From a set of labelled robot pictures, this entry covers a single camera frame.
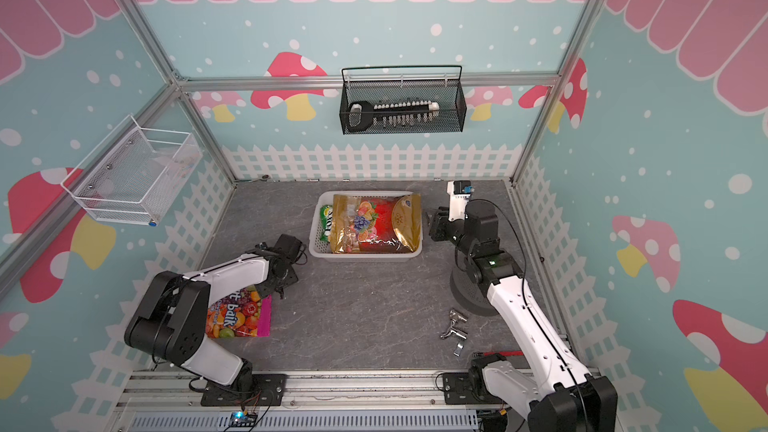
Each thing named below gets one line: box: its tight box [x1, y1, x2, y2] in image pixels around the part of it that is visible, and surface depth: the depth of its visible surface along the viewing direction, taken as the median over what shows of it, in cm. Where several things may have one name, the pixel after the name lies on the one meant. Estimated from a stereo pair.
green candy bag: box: [319, 205, 333, 244], surface depth 99 cm
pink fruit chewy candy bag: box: [206, 285, 273, 338], surface depth 86 cm
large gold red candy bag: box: [330, 194, 422, 254], surface depth 94 cm
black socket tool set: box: [348, 99, 440, 133], surface depth 91 cm
